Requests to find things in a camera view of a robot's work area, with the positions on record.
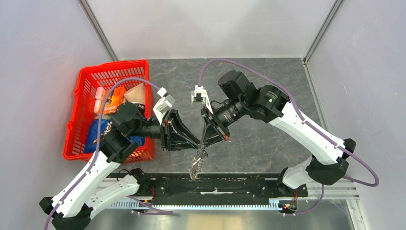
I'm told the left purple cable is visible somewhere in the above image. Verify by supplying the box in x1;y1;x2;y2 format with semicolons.
44;77;174;230

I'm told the orange snack box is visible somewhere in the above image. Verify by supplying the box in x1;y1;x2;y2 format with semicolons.
98;86;126;115

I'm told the blue Doritos chip bag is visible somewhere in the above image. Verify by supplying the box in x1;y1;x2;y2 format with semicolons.
83;115;146;154

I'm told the large ring of keyrings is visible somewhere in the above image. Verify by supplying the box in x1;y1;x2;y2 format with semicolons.
189;144;209;181

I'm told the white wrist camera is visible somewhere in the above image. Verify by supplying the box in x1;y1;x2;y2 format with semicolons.
191;85;213;113
153;87;175;125

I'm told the aluminium frame post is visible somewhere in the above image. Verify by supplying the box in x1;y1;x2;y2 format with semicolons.
78;0;119;61
302;0;345;65

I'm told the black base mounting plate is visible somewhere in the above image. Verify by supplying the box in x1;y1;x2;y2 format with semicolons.
95;168;309;207

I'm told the right aluminium frame post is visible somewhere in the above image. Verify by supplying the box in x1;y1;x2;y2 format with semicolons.
302;0;345;65

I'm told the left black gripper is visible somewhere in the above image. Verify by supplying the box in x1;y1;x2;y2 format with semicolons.
129;109;200;152

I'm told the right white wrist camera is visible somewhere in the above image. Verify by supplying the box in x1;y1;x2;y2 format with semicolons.
191;85;213;113

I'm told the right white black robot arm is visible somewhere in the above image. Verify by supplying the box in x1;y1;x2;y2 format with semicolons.
191;70;356;196

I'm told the white slotted cable duct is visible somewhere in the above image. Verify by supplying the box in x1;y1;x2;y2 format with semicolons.
106;197;283;211

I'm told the pink white small packet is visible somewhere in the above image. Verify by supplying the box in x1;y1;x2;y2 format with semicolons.
93;87;105;115

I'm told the left aluminium frame post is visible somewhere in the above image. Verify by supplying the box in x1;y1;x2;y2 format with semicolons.
78;0;119;61

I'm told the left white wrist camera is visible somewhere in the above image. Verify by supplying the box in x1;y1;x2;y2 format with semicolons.
153;87;175;125

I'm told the red plastic basket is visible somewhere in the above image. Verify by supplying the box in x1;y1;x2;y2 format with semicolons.
63;59;155;163

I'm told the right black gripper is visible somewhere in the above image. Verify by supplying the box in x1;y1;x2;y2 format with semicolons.
200;97;247;150

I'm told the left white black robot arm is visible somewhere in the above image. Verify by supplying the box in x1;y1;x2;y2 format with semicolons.
39;103;200;230

